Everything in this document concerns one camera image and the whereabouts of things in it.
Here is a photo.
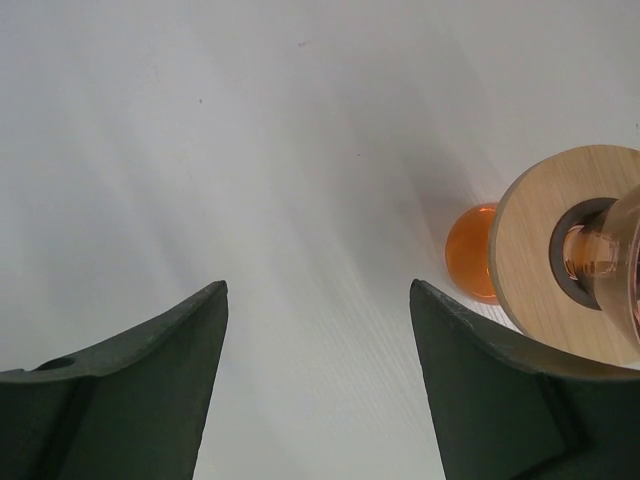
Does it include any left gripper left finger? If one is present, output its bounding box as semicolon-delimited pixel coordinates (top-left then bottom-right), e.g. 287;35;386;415
1;281;228;479

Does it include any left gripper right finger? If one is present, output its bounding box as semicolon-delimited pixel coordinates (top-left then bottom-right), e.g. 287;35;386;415
410;280;639;479

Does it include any wooden dripper ring holder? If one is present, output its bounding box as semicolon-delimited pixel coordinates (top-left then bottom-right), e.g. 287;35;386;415
489;145;639;365

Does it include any orange glass carafe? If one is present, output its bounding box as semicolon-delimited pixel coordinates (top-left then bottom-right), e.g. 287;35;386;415
445;203;499;306

